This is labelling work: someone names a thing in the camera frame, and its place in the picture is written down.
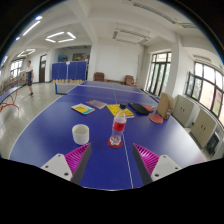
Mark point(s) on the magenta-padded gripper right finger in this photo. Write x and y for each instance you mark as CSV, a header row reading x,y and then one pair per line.
x,y
163,166

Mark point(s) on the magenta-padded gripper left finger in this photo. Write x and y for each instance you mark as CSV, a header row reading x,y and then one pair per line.
x,y
60,165

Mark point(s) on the clear bottle with red label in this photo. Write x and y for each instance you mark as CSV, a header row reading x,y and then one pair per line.
x,y
118,126

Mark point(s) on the white cup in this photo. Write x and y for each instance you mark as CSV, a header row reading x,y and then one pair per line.
x,y
80,135

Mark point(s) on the red table tennis paddle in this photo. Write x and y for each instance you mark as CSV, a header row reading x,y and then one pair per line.
x,y
150,108
156,119

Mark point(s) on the beige cabinet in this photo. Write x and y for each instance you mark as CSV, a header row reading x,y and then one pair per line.
x,y
182,110
203,128

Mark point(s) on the yellow and blue book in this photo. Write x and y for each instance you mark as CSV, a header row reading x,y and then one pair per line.
x,y
82,109

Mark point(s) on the brown cardboard box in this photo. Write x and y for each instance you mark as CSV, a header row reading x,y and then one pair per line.
x,y
165,106

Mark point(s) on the black paddle case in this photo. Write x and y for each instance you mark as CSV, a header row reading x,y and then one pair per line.
x,y
137,108

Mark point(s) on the small grey booklet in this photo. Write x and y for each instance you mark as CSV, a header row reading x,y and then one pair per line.
x,y
96,104

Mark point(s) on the large yellow book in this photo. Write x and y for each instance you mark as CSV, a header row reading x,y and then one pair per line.
x,y
113,109

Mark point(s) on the table tennis net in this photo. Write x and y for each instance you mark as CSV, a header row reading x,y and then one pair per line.
x,y
66,88

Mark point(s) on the blue table tennis table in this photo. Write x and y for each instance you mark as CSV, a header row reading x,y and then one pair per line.
x,y
9,95

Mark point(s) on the wide dark-framed window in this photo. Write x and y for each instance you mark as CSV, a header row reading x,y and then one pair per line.
x,y
206,91

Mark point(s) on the brown armchair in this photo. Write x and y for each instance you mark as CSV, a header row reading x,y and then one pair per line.
x,y
99,77
130,81

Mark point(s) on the tall dark-framed window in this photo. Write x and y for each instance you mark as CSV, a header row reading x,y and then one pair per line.
x,y
158,73

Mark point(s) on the person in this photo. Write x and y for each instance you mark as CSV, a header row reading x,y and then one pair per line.
x,y
29,76

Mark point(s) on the folded blue table tennis tables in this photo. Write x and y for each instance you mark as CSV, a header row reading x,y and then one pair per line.
x,y
69,70

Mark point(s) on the dark brown door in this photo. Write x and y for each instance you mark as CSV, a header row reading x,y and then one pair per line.
x,y
42,68

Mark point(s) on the ceiling lights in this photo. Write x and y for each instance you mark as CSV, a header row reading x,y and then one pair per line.
x,y
60,36

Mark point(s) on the ceiling air conditioner unit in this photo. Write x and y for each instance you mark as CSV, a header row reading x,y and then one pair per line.
x,y
130,36

